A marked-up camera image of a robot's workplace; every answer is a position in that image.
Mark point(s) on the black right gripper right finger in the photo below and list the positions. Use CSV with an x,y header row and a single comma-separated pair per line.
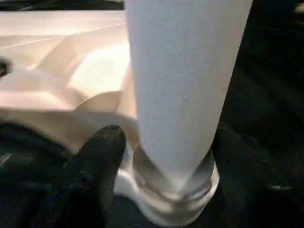
x,y
256,190

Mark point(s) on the black work surface mat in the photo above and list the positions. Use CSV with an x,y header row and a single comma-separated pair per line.
x,y
273,71

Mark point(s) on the white plastic table leg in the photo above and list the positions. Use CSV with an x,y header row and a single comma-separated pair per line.
x,y
178,71

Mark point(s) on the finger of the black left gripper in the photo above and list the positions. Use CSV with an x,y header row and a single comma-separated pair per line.
x,y
3,66

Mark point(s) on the white plastic table top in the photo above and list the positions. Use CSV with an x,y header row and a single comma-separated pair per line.
x,y
59,59

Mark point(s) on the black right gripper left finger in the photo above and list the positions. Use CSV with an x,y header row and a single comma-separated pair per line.
x,y
95,175

